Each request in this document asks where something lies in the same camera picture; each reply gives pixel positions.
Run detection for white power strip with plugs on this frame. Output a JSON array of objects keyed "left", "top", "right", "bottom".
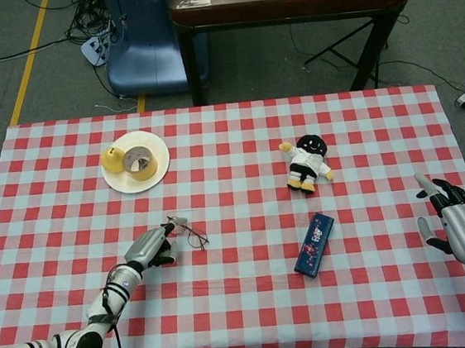
[{"left": 78, "top": 31, "right": 116, "bottom": 69}]

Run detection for red white checkered tablecloth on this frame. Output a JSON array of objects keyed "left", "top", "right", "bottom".
[{"left": 0, "top": 78, "right": 465, "bottom": 348}]

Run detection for thin-framed eyeglasses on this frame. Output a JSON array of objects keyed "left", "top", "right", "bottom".
[{"left": 165, "top": 211, "right": 212, "bottom": 255}]

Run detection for black white plush doll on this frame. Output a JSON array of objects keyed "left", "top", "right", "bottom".
[{"left": 277, "top": 131, "right": 338, "bottom": 198}]

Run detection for white round plate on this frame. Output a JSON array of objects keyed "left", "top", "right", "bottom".
[{"left": 98, "top": 128, "right": 174, "bottom": 197}]

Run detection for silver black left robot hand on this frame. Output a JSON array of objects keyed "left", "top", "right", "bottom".
[{"left": 120, "top": 216, "right": 193, "bottom": 272}]

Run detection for black floor cable bundle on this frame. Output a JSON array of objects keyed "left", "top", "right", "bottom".
[{"left": 60, "top": 0, "right": 127, "bottom": 47}]

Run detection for dark blue rectangular box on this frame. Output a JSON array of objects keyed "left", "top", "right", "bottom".
[{"left": 289, "top": 210, "right": 340, "bottom": 279}]

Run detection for yellow toy pear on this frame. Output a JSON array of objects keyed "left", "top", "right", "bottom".
[{"left": 100, "top": 145, "right": 127, "bottom": 174}]

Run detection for blue machine base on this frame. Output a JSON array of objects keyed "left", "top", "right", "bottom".
[{"left": 98, "top": 0, "right": 213, "bottom": 102}]

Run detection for brown mahjong table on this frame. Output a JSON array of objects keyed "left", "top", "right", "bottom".
[{"left": 167, "top": 0, "right": 428, "bottom": 110}]

